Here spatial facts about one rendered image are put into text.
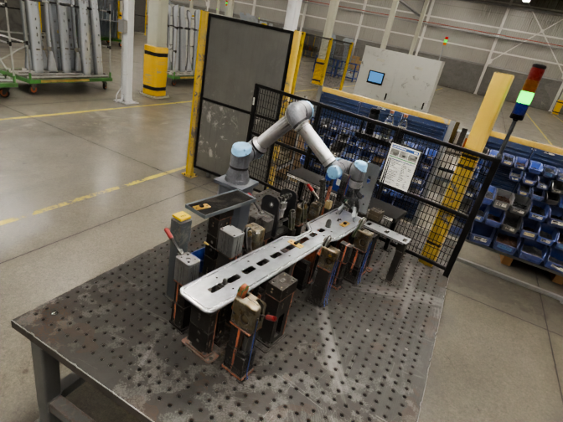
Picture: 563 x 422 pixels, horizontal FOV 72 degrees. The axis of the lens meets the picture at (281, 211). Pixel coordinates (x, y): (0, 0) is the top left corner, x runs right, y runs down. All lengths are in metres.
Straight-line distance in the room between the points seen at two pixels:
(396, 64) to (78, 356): 8.09
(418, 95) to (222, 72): 5.04
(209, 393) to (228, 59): 3.80
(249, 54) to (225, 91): 0.53
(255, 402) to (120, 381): 0.52
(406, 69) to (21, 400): 8.12
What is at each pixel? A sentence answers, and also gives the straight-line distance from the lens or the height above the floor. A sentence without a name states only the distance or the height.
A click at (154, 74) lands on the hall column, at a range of 9.64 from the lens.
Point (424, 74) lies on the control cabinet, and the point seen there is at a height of 1.70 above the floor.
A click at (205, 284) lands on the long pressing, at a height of 1.00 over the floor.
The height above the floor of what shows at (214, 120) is 0.83.
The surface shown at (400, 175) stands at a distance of 2.78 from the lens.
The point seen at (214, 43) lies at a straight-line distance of 4.87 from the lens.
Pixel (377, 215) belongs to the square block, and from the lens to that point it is 2.56.
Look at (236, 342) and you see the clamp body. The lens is 1.61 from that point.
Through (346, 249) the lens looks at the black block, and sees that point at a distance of 2.18.
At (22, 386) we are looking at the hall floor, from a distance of 2.70.
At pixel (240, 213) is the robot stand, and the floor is 0.92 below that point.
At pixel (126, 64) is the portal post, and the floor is 0.75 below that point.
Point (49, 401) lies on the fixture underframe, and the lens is 2.29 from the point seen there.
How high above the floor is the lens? 1.99
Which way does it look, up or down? 25 degrees down
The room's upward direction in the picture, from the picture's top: 12 degrees clockwise
